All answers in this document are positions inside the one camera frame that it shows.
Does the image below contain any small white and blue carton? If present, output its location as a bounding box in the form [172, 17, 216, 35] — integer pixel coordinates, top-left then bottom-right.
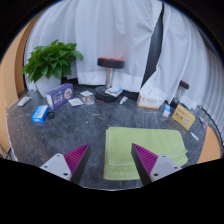
[162, 103, 172, 118]

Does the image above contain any flat white packet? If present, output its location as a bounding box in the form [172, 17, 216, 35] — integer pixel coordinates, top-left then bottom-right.
[17, 96, 32, 107]

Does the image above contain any white and orange box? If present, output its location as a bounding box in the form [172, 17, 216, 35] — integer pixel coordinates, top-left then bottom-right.
[136, 92, 166, 111]

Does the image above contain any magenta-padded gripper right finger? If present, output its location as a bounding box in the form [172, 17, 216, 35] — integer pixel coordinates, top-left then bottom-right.
[130, 143, 183, 186]

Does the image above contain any green potted plant white pot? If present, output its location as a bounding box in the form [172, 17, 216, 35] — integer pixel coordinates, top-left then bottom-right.
[21, 39, 84, 98]

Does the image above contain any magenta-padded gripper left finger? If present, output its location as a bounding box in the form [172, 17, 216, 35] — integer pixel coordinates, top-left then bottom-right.
[39, 143, 92, 185]

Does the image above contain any clear sachet with brown contents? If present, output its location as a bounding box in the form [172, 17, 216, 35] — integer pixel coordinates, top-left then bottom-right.
[81, 95, 96, 105]

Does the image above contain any small white sachet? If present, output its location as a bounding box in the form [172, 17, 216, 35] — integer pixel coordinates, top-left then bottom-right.
[79, 90, 94, 98]

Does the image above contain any purple cardboard box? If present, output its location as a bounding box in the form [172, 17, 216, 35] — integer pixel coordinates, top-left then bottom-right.
[45, 82, 75, 111]

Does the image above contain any green towel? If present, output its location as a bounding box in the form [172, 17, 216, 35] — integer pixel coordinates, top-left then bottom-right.
[102, 126, 189, 181]

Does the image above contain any white curtain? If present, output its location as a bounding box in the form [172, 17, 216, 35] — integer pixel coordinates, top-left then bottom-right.
[141, 3, 224, 134]
[23, 0, 164, 93]

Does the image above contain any white and blue flat box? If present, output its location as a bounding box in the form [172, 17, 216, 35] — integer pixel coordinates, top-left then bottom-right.
[104, 86, 124, 98]

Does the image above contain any small white and blue tube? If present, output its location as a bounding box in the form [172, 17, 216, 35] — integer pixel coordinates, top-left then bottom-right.
[189, 131, 200, 142]

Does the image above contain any yellow cardboard box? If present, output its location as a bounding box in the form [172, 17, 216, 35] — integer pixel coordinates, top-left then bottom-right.
[171, 104, 196, 131]

